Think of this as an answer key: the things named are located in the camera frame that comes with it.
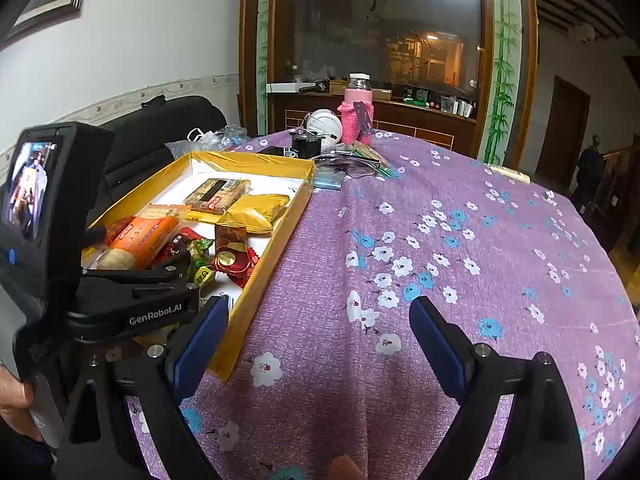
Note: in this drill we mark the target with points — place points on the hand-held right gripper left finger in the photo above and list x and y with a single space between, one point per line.
200 350

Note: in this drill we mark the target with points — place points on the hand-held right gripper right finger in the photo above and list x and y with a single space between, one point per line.
435 350

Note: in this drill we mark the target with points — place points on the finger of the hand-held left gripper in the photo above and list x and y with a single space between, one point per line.
135 275

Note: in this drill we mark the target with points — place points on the orange biscuit packet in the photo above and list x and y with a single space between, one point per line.
140 240

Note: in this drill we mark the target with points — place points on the dark brown snack packet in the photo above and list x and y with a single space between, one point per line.
230 235

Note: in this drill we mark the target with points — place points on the brown cracker packet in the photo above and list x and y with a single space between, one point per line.
215 194

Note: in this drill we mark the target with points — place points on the yellow snack packet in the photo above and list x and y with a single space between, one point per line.
255 212

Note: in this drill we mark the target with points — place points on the person's left hand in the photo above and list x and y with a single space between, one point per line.
12 400

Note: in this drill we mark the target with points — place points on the green and yellow candy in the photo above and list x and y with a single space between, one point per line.
202 275

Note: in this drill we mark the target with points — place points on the purple floral tablecloth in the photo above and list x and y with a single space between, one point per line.
500 285

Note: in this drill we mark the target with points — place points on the black sofa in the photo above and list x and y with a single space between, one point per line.
165 125

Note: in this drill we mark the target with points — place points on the clear plastic bag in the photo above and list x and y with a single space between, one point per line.
225 137

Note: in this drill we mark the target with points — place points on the cream rectangular stick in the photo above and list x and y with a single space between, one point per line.
509 174

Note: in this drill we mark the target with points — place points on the light blue packet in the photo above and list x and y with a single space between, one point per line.
327 180

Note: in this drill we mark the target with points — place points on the pile of foil wrappers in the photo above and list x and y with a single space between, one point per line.
350 166

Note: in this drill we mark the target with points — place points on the green snack packet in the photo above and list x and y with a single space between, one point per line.
372 155

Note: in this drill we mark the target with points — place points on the small black box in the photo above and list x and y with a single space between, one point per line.
306 146

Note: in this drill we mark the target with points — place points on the white cup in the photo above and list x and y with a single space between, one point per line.
325 125

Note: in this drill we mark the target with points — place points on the white long box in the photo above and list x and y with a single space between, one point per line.
290 88

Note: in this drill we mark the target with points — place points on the bottle with pink knit sleeve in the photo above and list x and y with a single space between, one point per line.
356 115

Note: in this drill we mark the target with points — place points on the brown wooden door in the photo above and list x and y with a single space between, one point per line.
562 130

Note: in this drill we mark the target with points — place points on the wooden framed glass partition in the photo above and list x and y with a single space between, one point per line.
380 35

